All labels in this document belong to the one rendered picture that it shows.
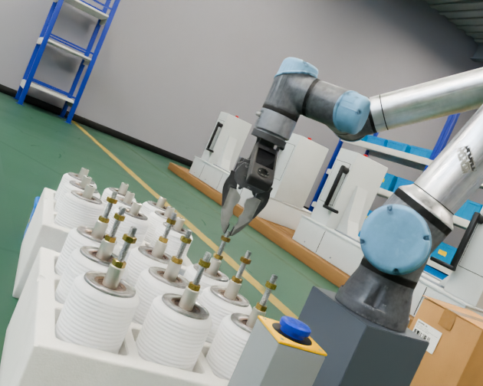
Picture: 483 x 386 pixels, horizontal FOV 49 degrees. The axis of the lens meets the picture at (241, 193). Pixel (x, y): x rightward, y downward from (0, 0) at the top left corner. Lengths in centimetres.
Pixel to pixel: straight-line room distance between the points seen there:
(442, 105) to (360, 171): 258
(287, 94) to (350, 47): 785
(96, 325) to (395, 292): 58
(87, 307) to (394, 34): 886
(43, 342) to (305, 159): 367
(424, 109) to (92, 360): 76
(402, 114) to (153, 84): 645
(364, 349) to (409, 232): 25
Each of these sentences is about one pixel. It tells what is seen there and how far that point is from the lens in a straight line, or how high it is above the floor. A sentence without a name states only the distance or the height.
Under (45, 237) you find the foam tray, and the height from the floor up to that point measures 15.
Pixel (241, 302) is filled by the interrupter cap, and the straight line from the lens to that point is 94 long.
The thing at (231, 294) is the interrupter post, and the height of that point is 26.
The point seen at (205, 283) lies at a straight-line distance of 102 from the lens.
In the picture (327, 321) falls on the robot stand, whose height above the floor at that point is 26.
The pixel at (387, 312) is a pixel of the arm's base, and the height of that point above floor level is 33.
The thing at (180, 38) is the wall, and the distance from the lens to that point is 752.
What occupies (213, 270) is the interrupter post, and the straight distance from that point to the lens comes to 105.
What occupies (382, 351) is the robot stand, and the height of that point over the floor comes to 26.
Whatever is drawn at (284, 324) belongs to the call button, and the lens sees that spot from 66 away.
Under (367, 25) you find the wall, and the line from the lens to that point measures 904.
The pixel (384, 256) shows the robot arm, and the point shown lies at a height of 43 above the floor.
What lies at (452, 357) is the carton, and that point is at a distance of 182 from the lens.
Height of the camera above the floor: 50
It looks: 4 degrees down
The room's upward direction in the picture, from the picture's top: 24 degrees clockwise
